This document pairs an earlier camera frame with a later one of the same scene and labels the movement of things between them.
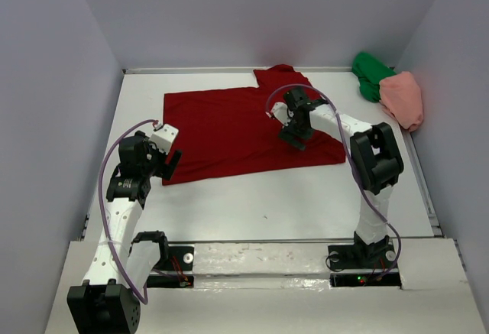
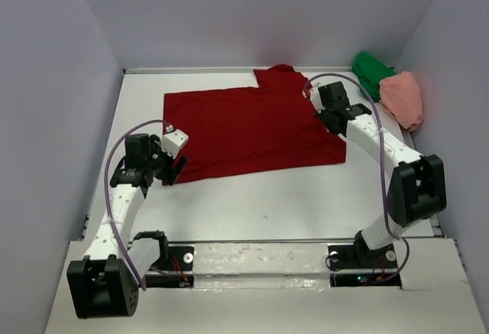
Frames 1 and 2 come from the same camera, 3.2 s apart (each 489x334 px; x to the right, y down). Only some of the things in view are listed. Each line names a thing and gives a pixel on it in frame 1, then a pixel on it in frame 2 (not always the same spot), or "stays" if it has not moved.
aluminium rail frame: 221,69 stays
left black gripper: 161,170 stays
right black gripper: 290,130 -> 322,116
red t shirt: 225,132 stays
